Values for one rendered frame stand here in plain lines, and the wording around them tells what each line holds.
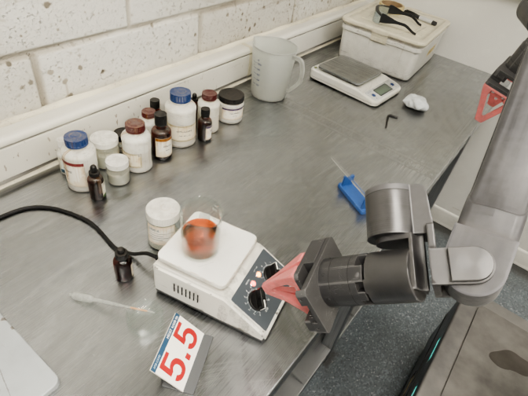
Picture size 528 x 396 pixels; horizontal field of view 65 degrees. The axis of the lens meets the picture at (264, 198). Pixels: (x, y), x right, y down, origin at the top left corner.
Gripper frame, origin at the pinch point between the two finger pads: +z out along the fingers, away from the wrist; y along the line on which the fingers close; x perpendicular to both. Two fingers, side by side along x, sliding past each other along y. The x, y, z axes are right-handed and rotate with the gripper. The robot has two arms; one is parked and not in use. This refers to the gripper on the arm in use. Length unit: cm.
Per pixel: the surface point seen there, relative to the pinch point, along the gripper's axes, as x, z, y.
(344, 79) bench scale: -2, 15, -92
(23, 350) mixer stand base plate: -7.6, 29.8, 17.0
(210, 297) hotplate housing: 0.7, 11.5, 0.0
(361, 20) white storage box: -13, 11, -119
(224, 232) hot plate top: -3.8, 12.1, -10.2
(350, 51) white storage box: -5, 19, -118
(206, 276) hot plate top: -2.4, 10.7, -0.9
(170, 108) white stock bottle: -23, 33, -36
